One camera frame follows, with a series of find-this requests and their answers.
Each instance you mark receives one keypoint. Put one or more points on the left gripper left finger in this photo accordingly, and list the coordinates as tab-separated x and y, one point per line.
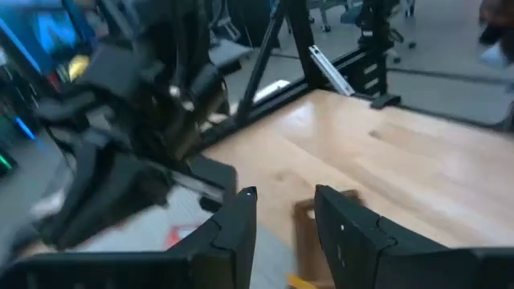
229	249

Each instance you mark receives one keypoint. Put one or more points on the black office chair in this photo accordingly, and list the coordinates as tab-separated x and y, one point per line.
381	24

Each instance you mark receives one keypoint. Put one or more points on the wooden tea box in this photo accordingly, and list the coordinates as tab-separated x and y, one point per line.
305	241

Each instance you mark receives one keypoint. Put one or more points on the yellow mango tea bag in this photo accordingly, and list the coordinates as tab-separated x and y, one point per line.
299	283

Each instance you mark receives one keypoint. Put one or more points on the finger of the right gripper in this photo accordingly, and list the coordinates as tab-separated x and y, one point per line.
96	184
136	196

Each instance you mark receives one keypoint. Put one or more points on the red strawberry tea bag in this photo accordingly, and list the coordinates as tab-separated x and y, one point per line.
180	237

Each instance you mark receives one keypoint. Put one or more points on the grey woven placemat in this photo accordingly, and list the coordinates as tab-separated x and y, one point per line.
132	234

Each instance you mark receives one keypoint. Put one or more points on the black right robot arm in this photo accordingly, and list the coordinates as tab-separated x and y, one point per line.
180	24

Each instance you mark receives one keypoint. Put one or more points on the silver metal bracket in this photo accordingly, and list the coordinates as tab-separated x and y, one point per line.
331	70

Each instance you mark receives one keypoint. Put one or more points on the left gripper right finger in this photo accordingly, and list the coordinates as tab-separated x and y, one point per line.
353	249

